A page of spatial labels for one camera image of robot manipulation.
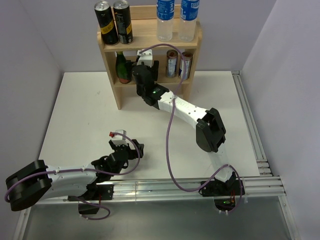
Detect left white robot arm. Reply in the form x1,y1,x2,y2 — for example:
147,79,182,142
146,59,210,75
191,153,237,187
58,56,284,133
4,139,144,212

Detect left black yellow can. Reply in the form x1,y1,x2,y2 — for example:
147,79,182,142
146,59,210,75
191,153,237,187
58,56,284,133
94,0,119,45

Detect aluminium rail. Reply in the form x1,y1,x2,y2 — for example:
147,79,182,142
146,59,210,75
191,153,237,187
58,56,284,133
231,71,273,177
90,176,286,204

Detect wooden three-tier shelf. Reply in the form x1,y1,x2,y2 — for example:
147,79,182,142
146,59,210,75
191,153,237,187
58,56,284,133
97,4,203,110

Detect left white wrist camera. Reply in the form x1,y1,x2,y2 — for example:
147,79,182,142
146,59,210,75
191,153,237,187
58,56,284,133
109,129,127,146

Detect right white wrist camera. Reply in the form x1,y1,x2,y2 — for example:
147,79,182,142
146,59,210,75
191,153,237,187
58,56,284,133
136,49,153,68

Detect aluminium right rail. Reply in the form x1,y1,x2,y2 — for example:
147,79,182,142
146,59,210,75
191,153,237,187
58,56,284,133
231,71,273,177

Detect black yellow can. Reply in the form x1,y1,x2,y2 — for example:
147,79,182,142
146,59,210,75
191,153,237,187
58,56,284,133
113,0,133,45
94,0,119,45

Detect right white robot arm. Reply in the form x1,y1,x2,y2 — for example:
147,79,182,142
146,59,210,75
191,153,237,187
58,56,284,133
131,64,238,195

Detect green glass bottle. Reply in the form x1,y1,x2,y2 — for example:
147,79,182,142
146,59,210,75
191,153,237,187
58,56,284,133
115,51,132,84

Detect silver red-tab can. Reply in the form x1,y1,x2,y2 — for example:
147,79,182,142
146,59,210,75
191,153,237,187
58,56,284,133
166,49,178,78

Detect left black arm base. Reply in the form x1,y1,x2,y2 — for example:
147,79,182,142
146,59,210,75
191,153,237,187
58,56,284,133
67,184,114,220

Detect silver blue energy can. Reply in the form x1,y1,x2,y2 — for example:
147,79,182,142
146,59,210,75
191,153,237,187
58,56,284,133
178,51,193,81

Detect clear water bottle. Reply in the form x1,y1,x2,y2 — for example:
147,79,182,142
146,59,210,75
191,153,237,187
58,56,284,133
178,0,200,42
156,0,175,42

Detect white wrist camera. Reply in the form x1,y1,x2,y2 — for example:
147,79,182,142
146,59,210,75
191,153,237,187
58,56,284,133
109,129,127,146
136,49,153,68

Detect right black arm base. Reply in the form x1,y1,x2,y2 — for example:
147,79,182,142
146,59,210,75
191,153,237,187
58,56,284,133
198,178,245,211

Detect aluminium front rail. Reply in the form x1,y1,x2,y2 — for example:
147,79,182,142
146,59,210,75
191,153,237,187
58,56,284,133
90,176,286,204

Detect right black yellow can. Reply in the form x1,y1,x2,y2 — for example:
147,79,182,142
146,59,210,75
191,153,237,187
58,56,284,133
113,0,133,45

